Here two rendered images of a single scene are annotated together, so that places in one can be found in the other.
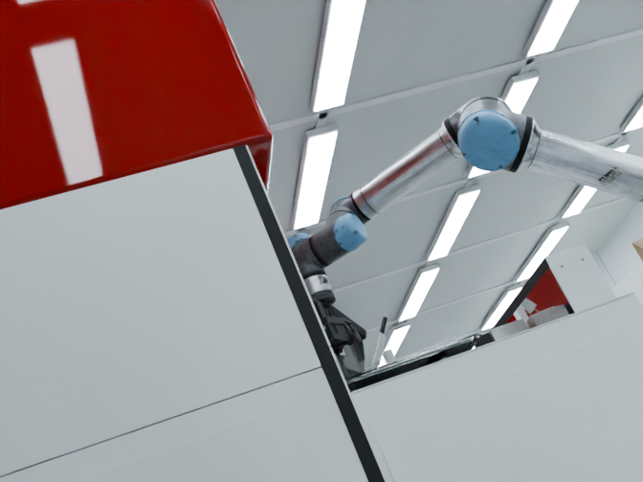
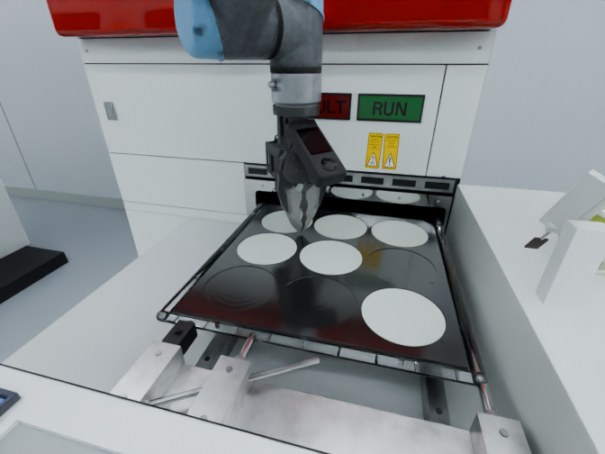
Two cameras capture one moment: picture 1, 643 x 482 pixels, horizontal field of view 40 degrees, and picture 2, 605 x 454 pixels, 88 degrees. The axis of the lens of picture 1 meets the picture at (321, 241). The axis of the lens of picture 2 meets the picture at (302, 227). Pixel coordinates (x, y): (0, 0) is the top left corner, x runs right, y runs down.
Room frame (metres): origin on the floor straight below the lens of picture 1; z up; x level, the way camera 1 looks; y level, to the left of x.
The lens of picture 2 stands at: (2.06, -0.38, 1.18)
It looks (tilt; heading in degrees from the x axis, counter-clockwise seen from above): 28 degrees down; 121
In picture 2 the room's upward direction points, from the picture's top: straight up
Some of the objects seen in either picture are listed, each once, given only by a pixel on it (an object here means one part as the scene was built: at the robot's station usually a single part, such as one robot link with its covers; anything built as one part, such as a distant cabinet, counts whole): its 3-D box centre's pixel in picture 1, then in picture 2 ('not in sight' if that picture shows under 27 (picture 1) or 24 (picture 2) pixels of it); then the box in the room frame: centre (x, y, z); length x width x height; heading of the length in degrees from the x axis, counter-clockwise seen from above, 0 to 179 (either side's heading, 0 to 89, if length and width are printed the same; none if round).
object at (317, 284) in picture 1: (316, 291); (294, 90); (1.79, 0.05, 1.14); 0.08 x 0.08 x 0.05
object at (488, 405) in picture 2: not in sight; (487, 403); (2.11, -0.13, 0.89); 0.05 x 0.01 x 0.01; 106
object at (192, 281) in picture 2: (397, 364); (227, 244); (1.71, -0.04, 0.90); 0.37 x 0.01 x 0.01; 106
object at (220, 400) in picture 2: not in sight; (219, 402); (1.90, -0.26, 0.89); 0.08 x 0.03 x 0.03; 106
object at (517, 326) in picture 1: (506, 332); (145, 383); (1.82, -0.28, 0.89); 0.08 x 0.03 x 0.03; 106
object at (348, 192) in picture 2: not in sight; (339, 206); (1.81, 0.21, 0.89); 0.44 x 0.02 x 0.10; 16
